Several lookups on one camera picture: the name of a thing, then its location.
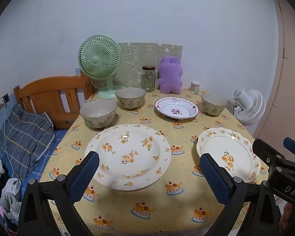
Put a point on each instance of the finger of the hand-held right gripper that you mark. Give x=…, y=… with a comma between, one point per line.
x=293, y=146
x=266, y=152

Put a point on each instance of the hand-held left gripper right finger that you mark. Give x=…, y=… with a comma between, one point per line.
x=213, y=174

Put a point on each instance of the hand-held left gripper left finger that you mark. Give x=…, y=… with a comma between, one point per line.
x=86, y=174

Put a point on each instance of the scalloped floral plate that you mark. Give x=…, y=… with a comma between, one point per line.
x=226, y=147

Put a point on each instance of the large floral plate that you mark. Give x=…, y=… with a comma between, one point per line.
x=127, y=152

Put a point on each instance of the large floral ceramic bowl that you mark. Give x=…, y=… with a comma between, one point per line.
x=98, y=121

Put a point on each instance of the white plate with red mark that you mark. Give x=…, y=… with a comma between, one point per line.
x=177, y=108

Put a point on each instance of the person's right hand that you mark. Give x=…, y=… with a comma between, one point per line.
x=287, y=213

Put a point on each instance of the blue checked bedsheet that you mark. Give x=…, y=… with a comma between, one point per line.
x=51, y=150

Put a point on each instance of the white clip fan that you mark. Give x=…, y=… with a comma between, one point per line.
x=253, y=108

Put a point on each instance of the yellow printed tablecloth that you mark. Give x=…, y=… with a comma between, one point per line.
x=184, y=137

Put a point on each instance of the beige door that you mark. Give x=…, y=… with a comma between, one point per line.
x=292, y=78

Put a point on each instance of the grey plaid pillow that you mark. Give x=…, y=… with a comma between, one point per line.
x=27, y=137

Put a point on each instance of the white plastic bag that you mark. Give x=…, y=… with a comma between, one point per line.
x=11, y=196

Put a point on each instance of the cotton swab container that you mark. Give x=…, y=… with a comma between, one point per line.
x=195, y=87

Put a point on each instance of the wooden bed headboard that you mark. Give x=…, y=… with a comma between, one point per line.
x=41, y=88

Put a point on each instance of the purple plush toy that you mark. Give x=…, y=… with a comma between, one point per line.
x=169, y=76

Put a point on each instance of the glass jar with dark lid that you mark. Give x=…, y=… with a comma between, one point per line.
x=148, y=80

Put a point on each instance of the green desk fan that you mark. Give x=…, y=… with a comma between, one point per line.
x=95, y=60

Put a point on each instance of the green patterned board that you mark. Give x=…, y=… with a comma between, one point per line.
x=142, y=54

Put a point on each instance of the wall socket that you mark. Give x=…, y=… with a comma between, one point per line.
x=5, y=99

